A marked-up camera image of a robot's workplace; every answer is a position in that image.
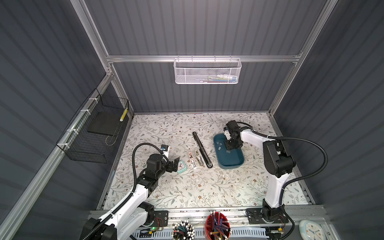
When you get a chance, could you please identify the yellow marker pen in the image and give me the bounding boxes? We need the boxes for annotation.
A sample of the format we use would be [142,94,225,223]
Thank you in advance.
[120,108,128,122]

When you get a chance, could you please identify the black wire wall basket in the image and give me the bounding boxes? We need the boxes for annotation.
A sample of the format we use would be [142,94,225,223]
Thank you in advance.
[57,90,130,164]

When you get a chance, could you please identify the pale blue round clock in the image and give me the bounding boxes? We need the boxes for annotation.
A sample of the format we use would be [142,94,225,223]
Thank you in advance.
[299,220,327,240]

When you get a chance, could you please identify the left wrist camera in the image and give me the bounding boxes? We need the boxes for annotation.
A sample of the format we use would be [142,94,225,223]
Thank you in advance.
[161,145,170,162]

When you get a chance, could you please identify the white wire wall basket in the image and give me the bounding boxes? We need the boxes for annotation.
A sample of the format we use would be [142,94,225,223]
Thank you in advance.
[173,58,242,85]

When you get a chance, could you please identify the small mint alarm clock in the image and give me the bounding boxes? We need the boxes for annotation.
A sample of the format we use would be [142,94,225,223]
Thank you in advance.
[177,160,188,175]

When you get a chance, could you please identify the black pen holder cup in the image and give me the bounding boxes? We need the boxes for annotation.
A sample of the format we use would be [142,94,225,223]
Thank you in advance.
[172,220,196,240]

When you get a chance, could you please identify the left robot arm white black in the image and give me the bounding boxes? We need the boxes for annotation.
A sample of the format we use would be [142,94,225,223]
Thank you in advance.
[80,143,180,240]

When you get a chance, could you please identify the teal plastic tray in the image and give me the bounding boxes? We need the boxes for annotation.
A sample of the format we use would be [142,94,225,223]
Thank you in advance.
[214,134,245,170]

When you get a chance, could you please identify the beige staple remover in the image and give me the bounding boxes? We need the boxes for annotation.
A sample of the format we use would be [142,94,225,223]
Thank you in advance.
[195,150,205,166]

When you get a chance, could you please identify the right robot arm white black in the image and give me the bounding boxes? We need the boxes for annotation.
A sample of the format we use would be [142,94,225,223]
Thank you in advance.
[224,121,329,223]

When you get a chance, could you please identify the red pencil cup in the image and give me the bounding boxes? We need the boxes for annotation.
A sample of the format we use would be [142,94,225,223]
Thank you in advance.
[203,211,232,240]

